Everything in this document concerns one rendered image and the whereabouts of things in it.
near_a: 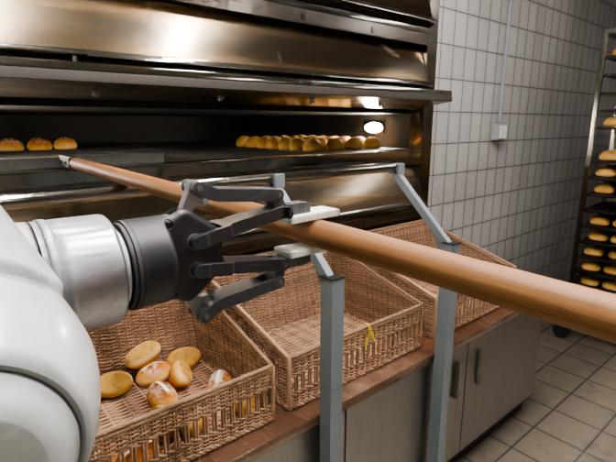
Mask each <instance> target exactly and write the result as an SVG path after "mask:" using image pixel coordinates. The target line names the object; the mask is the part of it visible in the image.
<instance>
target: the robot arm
mask: <svg viewBox="0 0 616 462"><path fill-rule="evenodd" d="M181 189H182V190H183V195H182V197H181V201H180V203H179V206H178V207H174V208H172V209H170V210H169V211H168V212H167V213H165V214H160V215H153V216H146V217H139V218H131V219H124V220H116V221H114V222H113V223H111V222H110V221H109V220H108V219H107V218H106V217H105V216H104V215H101V214H89V215H82V216H74V217H65V218H57V219H50V220H43V219H39V220H33V221H32V222H21V223H14V221H13V220H12V219H11V218H10V216H9V215H8V214H7V212H6V211H5V210H4V208H3V207H2V206H1V204H0V462H88V461H89V458H90V455H91V454H92V451H93V448H94V441H95V437H96V433H97V428H98V424H99V420H100V408H101V384H100V372H99V367H98V361H97V356H96V353H95V350H94V345H93V343H92V340H91V338H90V337H89V335H88V333H87V331H91V330H94V329H98V328H102V327H105V326H109V325H115V324H118V323H119V322H121V321H122V320H123V319H124V318H125V316H126V314H127V309H129V310H131V311H134V310H137V309H141V308H145V307H149V306H152V305H156V304H160V303H166V302H168V301H170V300H181V301H184V302H187V303H188V305H189V306H190V307H189V314H191V315H192V316H194V317H195V318H197V319H198V320H199V321H201V322H202V323H208V322H209V321H210V320H212V319H213V318H214V317H215V316H217V315H218V314H219V313H221V312H222V311H223V310H225V309H227V308H230V307H233V306H235V305H238V304H240V303H244V302H246V301H249V300H251V299H254V298H257V297H259V296H261V295H263V294H266V293H269V292H273V291H275V290H278V289H280V288H282V287H283V286H284V284H285V279H284V278H283V276H284V273H285V271H286V270H287V269H288V268H291V267H295V266H300V265H303V264H307V263H309V262H310V261H311V255H312V254H317V253H322V252H326V251H327V250H324V249H321V248H319V247H313V246H310V245H307V244H304V243H302V242H297V243H292V244H288V245H282V246H277V247H275V248H274V253H275V254H278V255H274V254H271V253H269V254H265V255H241V256H223V255H222V252H221V248H222V244H223V241H226V240H228V239H230V238H233V237H234V236H235V235H238V234H241V233H244V232H247V231H248V230H251V229H254V228H257V227H260V226H264V225H267V224H270V223H273V222H276V221H279V222H282V223H286V224H289V225H292V224H298V223H302V222H308V221H313V220H318V219H323V218H327V217H333V216H338V215H340V210H339V209H337V208H333V207H328V206H323V205H321V206H315V207H311V204H310V203H307V202H304V201H292V202H286V203H285V202H284V201H283V197H284V192H283V190H280V189H275V188H270V187H255V186H210V185H208V184H206V183H203V182H201V181H193V180H188V179H186V180H183V181H182V182H181ZM209 200H210V201H214V202H266V205H262V206H260V207H257V208H254V209H250V210H247V211H245V212H242V213H239V214H233V215H230V216H228V217H224V218H221V219H215V220H210V221H207V220H205V219H204V218H202V217H201V216H199V215H198V214H196V213H194V212H193V209H194V208H195V207H197V206H205V205H206V204H208V202H209ZM265 271H266V272H265ZM251 272H263V273H260V274H258V275H256V276H253V277H250V278H247V279H244V280H240V281H237V282H235V283H232V284H229V285H226V286H224V287H221V288H218V289H216V290H213V291H209V292H208V293H205V292H202V293H200V292H201V291H202V290H203V289H204V288H205V287H206V286H207V285H208V284H209V283H210V282H211V281H212V280H213V278H214V277H220V276H232V275H233V274H238V273H251Z"/></svg>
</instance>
